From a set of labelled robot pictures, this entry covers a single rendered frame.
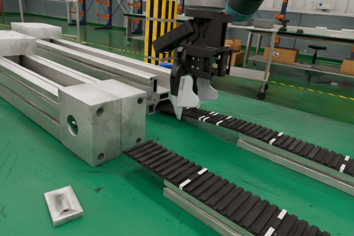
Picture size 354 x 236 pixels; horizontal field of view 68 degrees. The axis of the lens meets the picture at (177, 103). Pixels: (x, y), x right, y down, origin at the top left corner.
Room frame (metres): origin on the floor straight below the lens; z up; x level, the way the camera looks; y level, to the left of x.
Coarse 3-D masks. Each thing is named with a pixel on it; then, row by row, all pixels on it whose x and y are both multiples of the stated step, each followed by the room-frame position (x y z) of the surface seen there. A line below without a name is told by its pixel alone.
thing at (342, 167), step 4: (344, 156) 0.35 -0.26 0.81; (348, 156) 0.35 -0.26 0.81; (344, 160) 0.34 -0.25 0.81; (348, 160) 0.34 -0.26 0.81; (352, 160) 0.34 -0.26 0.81; (340, 164) 0.33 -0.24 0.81; (344, 164) 0.32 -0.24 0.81; (348, 164) 0.33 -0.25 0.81; (352, 164) 0.33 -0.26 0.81; (340, 168) 0.31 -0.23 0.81; (344, 168) 0.31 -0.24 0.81; (348, 168) 0.32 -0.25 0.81; (352, 168) 0.32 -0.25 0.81; (344, 172) 0.31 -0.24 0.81; (348, 172) 0.30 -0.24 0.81; (352, 172) 0.30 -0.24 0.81
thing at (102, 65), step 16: (48, 48) 0.80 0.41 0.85; (64, 48) 0.76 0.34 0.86; (80, 48) 0.82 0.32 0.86; (64, 64) 0.74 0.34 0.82; (80, 64) 0.69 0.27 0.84; (96, 64) 0.64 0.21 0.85; (112, 64) 0.61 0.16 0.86; (128, 64) 0.67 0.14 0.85; (144, 64) 0.64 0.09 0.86; (128, 80) 0.56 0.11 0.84; (144, 80) 0.53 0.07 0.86; (160, 80) 0.60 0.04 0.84; (160, 96) 0.57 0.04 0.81
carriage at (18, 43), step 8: (0, 32) 0.70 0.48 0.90; (8, 32) 0.71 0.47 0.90; (16, 32) 0.72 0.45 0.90; (0, 40) 0.59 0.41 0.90; (8, 40) 0.61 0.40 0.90; (16, 40) 0.62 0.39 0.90; (24, 40) 0.63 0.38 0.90; (32, 40) 0.65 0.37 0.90; (0, 48) 0.59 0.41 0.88; (8, 48) 0.60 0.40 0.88; (16, 48) 0.62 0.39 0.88; (24, 48) 0.63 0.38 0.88; (32, 48) 0.64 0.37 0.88; (8, 56) 0.62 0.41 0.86; (16, 56) 0.63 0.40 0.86
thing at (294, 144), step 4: (292, 136) 0.40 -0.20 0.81; (288, 140) 0.39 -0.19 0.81; (292, 140) 0.39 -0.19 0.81; (296, 140) 0.39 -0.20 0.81; (300, 140) 0.39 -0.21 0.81; (284, 144) 0.37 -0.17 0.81; (288, 144) 0.37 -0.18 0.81; (292, 144) 0.37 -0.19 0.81; (296, 144) 0.37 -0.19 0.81; (280, 148) 0.36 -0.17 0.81; (284, 148) 0.36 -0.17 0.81; (288, 148) 0.36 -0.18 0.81; (292, 148) 0.36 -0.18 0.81; (296, 148) 0.36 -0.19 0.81
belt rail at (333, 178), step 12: (240, 144) 0.41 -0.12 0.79; (252, 144) 0.40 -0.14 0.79; (264, 144) 0.38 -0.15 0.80; (264, 156) 0.38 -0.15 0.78; (276, 156) 0.37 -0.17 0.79; (288, 156) 0.36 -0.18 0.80; (300, 156) 0.35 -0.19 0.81; (300, 168) 0.35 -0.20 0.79; (312, 168) 0.34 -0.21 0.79; (324, 168) 0.33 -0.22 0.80; (324, 180) 0.32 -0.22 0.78; (336, 180) 0.32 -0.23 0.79; (348, 180) 0.31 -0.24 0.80; (348, 192) 0.30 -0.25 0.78
